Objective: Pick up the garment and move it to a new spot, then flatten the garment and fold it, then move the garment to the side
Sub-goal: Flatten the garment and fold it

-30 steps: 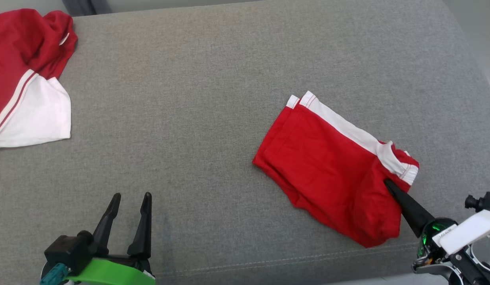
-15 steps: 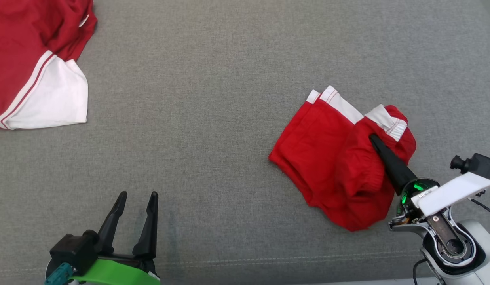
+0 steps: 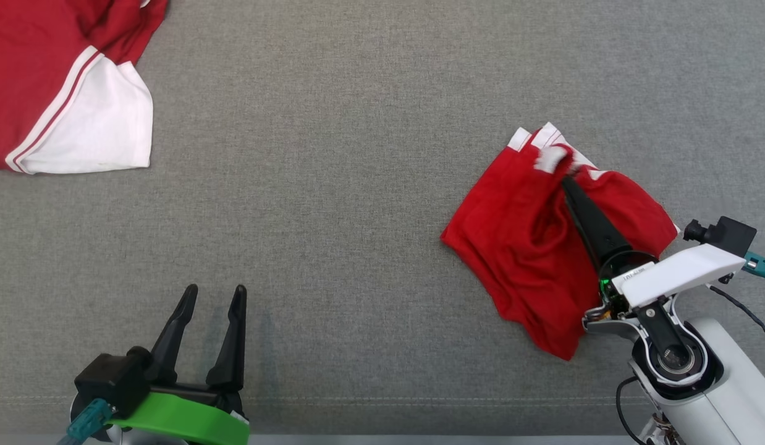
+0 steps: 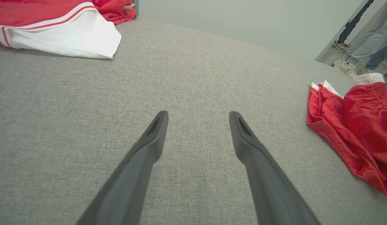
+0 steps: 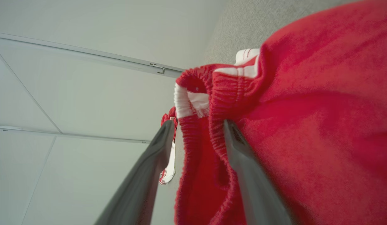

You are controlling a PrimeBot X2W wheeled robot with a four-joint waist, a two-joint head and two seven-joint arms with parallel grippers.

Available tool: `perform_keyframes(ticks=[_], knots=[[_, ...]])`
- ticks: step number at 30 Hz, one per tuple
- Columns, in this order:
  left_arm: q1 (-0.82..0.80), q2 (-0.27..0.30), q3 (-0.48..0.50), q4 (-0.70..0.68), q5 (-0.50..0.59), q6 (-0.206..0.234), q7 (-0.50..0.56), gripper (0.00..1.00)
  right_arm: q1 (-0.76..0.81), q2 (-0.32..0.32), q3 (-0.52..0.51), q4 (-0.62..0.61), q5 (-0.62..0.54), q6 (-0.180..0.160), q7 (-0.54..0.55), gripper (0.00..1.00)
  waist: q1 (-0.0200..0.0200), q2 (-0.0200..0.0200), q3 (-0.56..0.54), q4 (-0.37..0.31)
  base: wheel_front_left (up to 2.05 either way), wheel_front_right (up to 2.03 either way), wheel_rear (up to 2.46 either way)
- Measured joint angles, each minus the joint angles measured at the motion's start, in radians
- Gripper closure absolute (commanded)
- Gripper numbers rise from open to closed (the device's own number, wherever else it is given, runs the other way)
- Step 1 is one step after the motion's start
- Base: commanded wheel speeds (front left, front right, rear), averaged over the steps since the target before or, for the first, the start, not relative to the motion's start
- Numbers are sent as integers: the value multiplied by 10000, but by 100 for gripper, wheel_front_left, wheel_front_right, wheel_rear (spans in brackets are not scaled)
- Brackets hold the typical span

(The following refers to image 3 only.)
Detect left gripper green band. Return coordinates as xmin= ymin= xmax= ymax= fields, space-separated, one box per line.
xmin=108 ymin=284 xmax=251 ymax=445

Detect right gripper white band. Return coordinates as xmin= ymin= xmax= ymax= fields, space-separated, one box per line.
xmin=560 ymin=175 xmax=746 ymax=337

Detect red Bulls 23 shorts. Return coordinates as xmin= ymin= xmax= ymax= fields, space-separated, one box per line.
xmin=441 ymin=122 xmax=680 ymax=361

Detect red white-sleeved Bulls jersey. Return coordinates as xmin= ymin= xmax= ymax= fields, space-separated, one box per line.
xmin=0 ymin=0 xmax=169 ymax=175

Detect grey fabric sofa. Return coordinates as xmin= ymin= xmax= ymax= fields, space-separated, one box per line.
xmin=0 ymin=0 xmax=765 ymax=436

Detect left arm teal-plug cable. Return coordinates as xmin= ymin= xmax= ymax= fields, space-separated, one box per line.
xmin=55 ymin=399 xmax=116 ymax=445

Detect arm teal-plug cable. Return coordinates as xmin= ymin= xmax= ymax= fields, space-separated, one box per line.
xmin=707 ymin=252 xmax=765 ymax=350
xmin=55 ymin=399 xmax=116 ymax=445

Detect right arm teal-plug cable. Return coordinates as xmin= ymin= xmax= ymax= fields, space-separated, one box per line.
xmin=707 ymin=252 xmax=765 ymax=350

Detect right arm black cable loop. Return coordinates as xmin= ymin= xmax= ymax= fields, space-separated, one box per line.
xmin=615 ymin=376 xmax=655 ymax=445

